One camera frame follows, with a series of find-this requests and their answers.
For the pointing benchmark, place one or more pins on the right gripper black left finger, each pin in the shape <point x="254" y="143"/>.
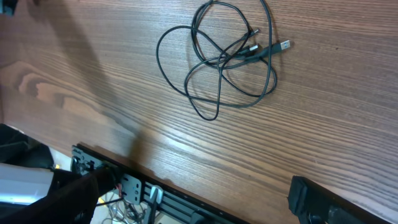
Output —
<point x="73" y="199"/>

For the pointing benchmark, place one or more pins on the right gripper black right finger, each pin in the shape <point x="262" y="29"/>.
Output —
<point x="311" y="204"/>

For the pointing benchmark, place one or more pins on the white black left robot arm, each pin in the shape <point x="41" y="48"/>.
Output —
<point x="26" y="170"/>

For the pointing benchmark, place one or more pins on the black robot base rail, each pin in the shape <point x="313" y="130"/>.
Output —
<point x="137" y="187"/>

